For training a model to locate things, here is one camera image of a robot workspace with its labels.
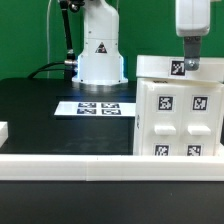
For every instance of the white base sheet with tags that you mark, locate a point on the white base sheet with tags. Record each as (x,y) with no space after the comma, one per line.
(107,109)

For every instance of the white cabinet body box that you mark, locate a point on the white cabinet body box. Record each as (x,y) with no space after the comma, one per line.
(141,95)

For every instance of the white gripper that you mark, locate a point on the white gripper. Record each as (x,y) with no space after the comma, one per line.
(192,19)

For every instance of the white U-shaped fence frame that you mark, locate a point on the white U-shaped fence frame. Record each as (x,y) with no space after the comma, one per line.
(110,168)

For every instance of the white door panel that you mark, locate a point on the white door panel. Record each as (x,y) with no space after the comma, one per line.
(161,128)
(202,119)

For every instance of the small white box with tag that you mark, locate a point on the small white box with tag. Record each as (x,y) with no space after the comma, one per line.
(170,67)

